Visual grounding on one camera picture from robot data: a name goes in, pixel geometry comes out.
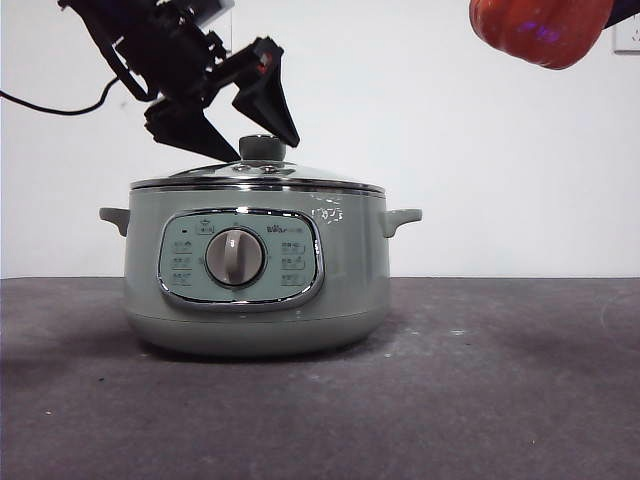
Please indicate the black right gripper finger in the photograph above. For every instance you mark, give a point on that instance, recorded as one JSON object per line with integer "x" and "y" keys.
{"x": 627, "y": 9}

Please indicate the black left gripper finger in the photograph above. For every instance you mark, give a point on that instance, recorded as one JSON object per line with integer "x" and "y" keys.
{"x": 190, "y": 127}
{"x": 270, "y": 105}

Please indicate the glass pot lid with knob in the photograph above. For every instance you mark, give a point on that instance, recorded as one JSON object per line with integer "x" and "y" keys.
{"x": 260, "y": 147}

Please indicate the white wall socket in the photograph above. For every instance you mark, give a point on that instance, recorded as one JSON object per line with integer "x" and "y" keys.
{"x": 627, "y": 40}

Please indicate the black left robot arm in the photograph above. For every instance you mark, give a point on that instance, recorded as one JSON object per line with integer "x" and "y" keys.
{"x": 165, "y": 45}

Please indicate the orange pumpkin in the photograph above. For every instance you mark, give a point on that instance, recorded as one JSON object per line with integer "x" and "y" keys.
{"x": 540, "y": 30}

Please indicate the pale green electric pot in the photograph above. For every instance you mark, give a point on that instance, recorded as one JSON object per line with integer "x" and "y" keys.
{"x": 350, "y": 280}

